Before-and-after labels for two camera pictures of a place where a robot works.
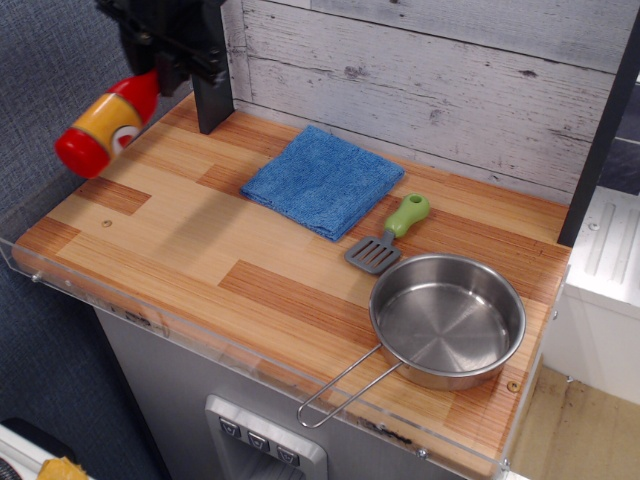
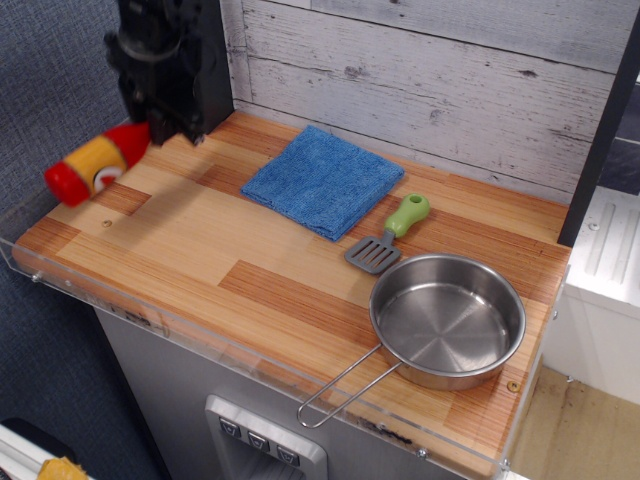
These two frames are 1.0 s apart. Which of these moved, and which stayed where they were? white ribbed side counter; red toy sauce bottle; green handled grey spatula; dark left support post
Moved: red toy sauce bottle
Stayed: white ribbed side counter; dark left support post; green handled grey spatula
